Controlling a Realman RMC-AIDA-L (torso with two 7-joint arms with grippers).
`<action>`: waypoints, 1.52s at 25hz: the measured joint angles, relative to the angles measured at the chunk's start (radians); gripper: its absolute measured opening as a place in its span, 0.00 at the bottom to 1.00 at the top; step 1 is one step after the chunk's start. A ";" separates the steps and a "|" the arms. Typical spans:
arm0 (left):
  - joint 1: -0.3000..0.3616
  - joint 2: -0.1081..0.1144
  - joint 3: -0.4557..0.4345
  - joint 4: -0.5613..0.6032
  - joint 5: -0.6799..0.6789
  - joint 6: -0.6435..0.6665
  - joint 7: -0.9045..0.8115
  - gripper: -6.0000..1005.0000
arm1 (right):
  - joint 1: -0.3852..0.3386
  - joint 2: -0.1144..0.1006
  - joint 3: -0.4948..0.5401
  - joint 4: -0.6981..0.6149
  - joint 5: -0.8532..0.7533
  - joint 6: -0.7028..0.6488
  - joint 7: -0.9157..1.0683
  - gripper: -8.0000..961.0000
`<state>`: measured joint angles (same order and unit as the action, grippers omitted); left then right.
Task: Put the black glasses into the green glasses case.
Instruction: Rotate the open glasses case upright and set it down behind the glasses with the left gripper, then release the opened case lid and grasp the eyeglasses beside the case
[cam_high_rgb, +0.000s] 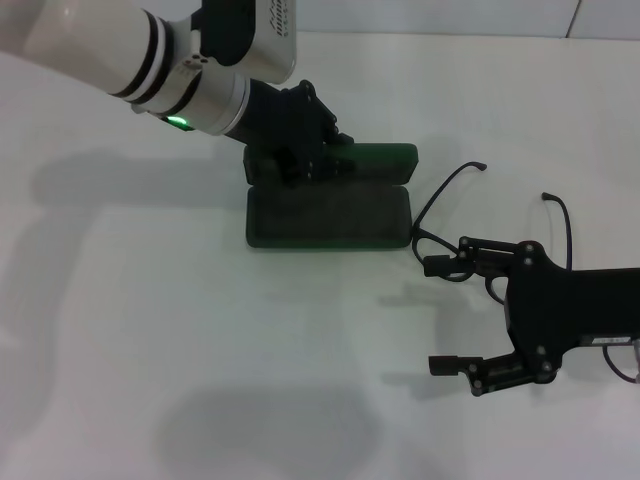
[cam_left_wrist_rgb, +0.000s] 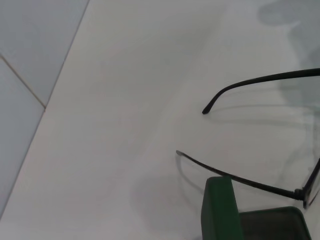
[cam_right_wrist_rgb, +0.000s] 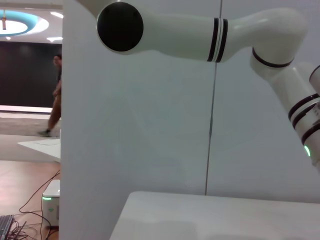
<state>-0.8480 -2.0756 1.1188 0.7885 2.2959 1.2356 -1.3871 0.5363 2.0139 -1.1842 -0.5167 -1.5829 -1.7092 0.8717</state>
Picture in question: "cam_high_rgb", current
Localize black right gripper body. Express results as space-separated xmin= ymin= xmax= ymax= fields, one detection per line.
xmin=502 ymin=241 xmax=640 ymax=387

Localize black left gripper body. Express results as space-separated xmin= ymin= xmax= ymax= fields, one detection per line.
xmin=224 ymin=78 xmax=331 ymax=169

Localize green glasses case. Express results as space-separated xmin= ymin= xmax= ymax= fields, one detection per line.
xmin=243 ymin=142 xmax=420 ymax=250

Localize black glasses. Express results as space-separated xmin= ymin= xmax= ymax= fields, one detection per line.
xmin=409 ymin=160 xmax=575 ymax=305

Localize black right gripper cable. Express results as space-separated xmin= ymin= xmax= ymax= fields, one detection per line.
xmin=601 ymin=339 xmax=640 ymax=385

